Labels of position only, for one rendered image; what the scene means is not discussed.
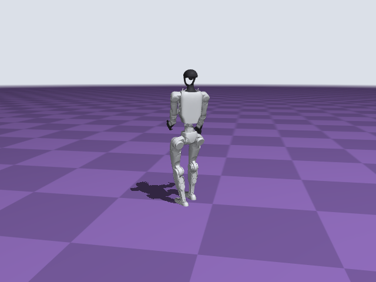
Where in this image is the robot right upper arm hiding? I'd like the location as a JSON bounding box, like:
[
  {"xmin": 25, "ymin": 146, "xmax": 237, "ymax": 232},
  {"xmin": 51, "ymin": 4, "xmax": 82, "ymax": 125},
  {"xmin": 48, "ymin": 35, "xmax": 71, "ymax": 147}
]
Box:
[{"xmin": 201, "ymin": 92, "xmax": 210, "ymax": 116}]

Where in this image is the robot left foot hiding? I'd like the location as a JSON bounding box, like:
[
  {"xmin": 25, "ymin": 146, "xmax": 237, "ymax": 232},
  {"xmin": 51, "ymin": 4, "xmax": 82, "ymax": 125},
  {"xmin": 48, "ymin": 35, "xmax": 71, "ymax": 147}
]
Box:
[{"xmin": 174, "ymin": 197, "xmax": 189, "ymax": 207}]

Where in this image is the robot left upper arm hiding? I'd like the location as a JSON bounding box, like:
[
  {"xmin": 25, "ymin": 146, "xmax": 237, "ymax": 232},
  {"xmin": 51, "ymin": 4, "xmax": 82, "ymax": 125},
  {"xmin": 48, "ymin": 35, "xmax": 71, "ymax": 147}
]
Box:
[{"xmin": 170, "ymin": 92, "xmax": 181, "ymax": 116}]

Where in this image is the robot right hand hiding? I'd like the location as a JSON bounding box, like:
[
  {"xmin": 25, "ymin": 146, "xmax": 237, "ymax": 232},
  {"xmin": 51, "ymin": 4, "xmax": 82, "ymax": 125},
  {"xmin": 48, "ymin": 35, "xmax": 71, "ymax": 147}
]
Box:
[{"xmin": 194, "ymin": 125, "xmax": 203, "ymax": 134}]

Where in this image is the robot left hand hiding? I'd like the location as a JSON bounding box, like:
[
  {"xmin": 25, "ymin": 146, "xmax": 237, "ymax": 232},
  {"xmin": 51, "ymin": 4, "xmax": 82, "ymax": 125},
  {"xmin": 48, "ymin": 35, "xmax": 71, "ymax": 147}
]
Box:
[{"xmin": 167, "ymin": 120, "xmax": 174, "ymax": 130}]

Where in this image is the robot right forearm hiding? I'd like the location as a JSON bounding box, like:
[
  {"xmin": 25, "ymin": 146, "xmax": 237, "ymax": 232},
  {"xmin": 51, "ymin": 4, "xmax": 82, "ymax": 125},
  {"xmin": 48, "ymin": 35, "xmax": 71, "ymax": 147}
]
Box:
[{"xmin": 196, "ymin": 115, "xmax": 206, "ymax": 129}]

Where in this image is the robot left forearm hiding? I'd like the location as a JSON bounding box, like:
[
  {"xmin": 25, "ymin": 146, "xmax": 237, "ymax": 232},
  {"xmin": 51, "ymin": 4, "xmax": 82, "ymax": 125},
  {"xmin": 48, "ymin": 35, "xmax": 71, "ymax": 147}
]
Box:
[{"xmin": 168, "ymin": 109, "xmax": 177, "ymax": 126}]

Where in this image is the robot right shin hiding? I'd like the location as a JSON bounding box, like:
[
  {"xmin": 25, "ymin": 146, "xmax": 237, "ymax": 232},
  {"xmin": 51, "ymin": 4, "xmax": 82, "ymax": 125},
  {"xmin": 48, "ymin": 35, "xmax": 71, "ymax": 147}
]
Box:
[{"xmin": 188, "ymin": 163, "xmax": 199, "ymax": 195}]

